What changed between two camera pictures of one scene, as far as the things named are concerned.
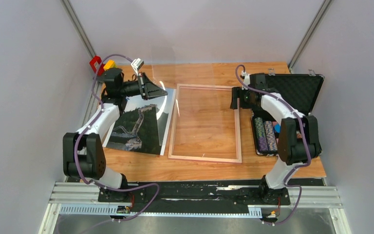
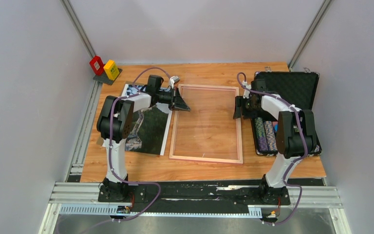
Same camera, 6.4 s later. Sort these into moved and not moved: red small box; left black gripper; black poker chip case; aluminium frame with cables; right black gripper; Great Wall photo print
Moved: right black gripper; left black gripper
Not moved: black poker chip case; red small box; aluminium frame with cables; Great Wall photo print
